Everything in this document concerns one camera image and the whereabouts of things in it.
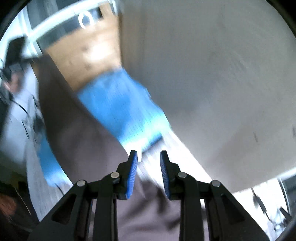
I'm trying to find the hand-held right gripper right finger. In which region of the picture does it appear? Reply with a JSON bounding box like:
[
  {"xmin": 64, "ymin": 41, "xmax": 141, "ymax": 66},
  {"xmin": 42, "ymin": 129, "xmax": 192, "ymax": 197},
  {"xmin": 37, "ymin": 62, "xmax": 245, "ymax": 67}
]
[{"xmin": 159, "ymin": 150, "xmax": 271, "ymax": 241}]

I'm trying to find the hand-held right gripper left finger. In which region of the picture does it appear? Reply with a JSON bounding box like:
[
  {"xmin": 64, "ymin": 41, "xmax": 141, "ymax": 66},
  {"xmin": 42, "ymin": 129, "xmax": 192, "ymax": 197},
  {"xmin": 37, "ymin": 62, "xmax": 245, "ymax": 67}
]
[{"xmin": 28, "ymin": 150, "xmax": 138, "ymax": 241}]

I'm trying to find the brown garment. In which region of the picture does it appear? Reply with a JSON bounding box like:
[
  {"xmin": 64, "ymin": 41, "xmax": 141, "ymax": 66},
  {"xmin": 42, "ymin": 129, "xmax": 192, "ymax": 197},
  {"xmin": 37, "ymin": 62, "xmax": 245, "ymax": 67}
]
[{"xmin": 35, "ymin": 54, "xmax": 208, "ymax": 241}]

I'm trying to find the person's left hand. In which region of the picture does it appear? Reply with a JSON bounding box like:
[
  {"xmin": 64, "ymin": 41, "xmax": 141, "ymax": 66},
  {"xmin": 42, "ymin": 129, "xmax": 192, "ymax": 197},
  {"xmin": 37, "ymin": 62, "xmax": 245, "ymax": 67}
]
[{"xmin": 6, "ymin": 72, "xmax": 22, "ymax": 93}]

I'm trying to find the blue folded cloth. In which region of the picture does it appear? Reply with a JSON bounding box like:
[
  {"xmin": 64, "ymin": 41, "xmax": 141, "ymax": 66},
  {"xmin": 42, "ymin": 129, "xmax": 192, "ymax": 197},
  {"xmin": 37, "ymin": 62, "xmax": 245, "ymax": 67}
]
[{"xmin": 38, "ymin": 68, "xmax": 171, "ymax": 186}]

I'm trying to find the pine wood panel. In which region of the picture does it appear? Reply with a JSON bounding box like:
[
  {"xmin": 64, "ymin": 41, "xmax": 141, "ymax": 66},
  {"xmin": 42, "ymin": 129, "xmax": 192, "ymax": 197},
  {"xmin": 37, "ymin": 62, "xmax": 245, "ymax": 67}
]
[{"xmin": 45, "ymin": 7, "xmax": 123, "ymax": 92}]

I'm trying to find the beige board panel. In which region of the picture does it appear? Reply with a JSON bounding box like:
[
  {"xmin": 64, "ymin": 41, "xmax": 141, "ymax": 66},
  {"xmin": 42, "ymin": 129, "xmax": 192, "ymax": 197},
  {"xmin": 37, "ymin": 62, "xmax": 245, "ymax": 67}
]
[{"xmin": 120, "ymin": 0, "xmax": 296, "ymax": 193}]

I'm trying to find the black power adapter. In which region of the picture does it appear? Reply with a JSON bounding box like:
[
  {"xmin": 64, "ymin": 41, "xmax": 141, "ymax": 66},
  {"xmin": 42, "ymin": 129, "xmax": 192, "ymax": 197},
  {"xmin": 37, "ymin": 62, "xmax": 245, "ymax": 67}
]
[{"xmin": 254, "ymin": 196, "xmax": 269, "ymax": 214}]

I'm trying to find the white window frame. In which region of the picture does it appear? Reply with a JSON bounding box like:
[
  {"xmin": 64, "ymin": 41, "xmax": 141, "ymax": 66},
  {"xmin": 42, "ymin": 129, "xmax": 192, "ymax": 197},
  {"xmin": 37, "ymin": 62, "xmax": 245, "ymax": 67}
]
[{"xmin": 23, "ymin": 0, "xmax": 121, "ymax": 49}]

